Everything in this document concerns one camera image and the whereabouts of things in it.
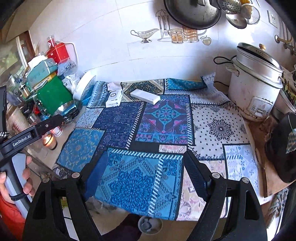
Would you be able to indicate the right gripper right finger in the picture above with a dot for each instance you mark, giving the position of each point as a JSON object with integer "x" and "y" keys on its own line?
{"x": 199, "y": 175}

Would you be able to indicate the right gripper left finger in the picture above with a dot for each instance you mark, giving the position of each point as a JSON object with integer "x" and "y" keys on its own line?
{"x": 92, "y": 173}

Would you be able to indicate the long white box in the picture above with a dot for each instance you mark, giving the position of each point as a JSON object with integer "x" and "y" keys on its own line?
{"x": 145, "y": 96}

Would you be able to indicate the white plastic trash bucket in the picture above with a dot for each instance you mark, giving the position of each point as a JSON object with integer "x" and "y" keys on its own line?
{"x": 150, "y": 226}

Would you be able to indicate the person left hand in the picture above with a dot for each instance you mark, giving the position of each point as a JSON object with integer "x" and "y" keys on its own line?
{"x": 27, "y": 189}

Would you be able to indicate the lit candle jar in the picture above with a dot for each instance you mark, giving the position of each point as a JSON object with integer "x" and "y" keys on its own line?
{"x": 50, "y": 141}

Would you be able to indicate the patterned blue patchwork cloth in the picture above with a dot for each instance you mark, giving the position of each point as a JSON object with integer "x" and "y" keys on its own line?
{"x": 145, "y": 144}

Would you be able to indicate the green metal box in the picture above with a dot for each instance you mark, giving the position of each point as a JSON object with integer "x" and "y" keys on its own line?
{"x": 53, "y": 95}

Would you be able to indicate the small white printed box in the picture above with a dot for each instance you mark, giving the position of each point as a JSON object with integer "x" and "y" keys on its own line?
{"x": 114, "y": 98}

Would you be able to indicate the black pot with cloth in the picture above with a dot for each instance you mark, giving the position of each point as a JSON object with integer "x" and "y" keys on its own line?
{"x": 280, "y": 148}

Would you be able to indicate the white round perforated plate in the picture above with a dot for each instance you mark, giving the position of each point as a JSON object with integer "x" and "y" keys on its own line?
{"x": 84, "y": 86}

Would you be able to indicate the teal tissue box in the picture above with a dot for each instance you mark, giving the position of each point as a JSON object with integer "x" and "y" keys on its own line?
{"x": 41, "y": 71}

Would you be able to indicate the red tin can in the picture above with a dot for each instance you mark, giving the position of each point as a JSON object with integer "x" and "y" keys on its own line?
{"x": 57, "y": 50}

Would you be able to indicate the white rice cooker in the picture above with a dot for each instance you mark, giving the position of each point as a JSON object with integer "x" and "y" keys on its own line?
{"x": 255, "y": 81}

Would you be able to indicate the black wok hanging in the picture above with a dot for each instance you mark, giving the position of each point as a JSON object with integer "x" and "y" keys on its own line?
{"x": 194, "y": 14}

